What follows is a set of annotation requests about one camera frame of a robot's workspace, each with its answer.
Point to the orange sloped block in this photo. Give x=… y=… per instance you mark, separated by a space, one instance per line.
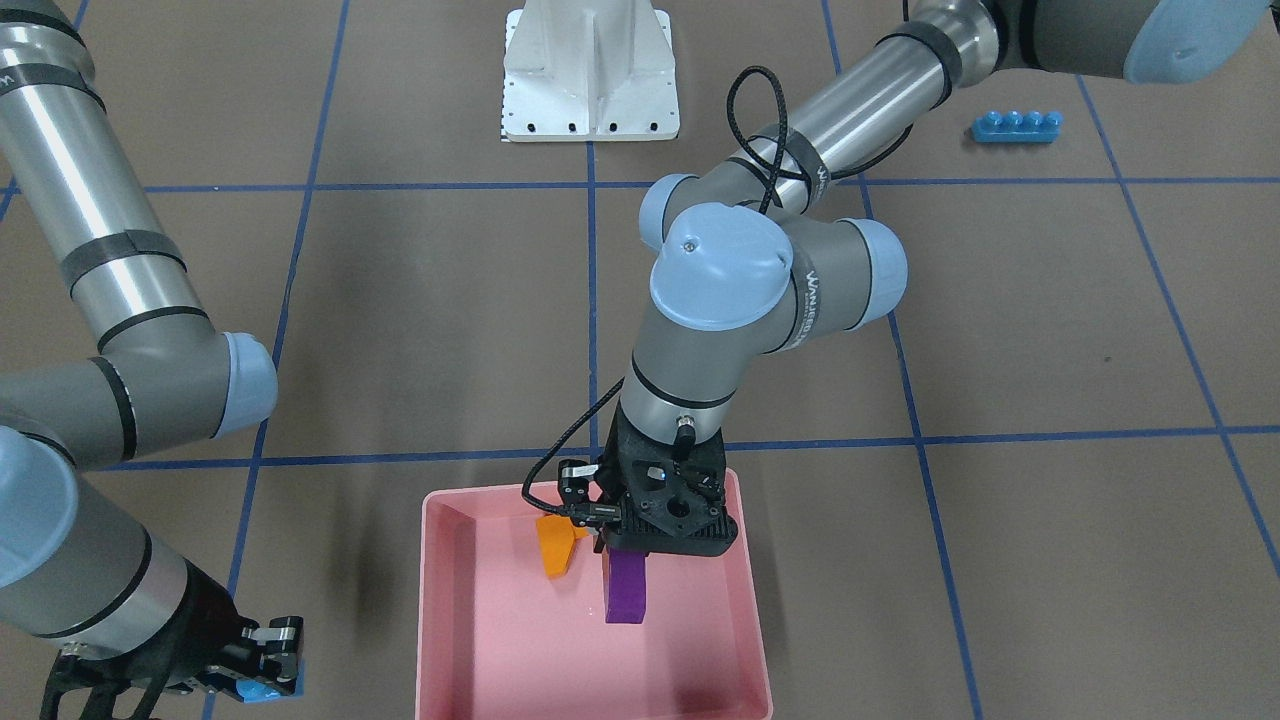
x=557 y=539

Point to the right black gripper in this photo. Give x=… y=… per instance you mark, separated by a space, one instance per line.
x=203 y=622

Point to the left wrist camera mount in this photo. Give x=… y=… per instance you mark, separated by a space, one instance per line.
x=574 y=479

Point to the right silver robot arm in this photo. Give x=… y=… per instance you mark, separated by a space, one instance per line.
x=121 y=607

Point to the small blue block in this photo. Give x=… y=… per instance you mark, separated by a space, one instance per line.
x=255 y=693

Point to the long blue four-stud block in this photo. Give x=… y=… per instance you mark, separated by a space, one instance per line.
x=1015 y=127

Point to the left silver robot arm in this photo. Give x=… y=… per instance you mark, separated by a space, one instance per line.
x=742 y=271

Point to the pink plastic box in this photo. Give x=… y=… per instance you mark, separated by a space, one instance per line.
x=498 y=639

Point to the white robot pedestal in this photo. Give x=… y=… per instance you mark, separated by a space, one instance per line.
x=589 y=71

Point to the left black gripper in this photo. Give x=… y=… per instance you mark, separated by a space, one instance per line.
x=575 y=487

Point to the purple block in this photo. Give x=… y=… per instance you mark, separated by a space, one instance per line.
x=624 y=577

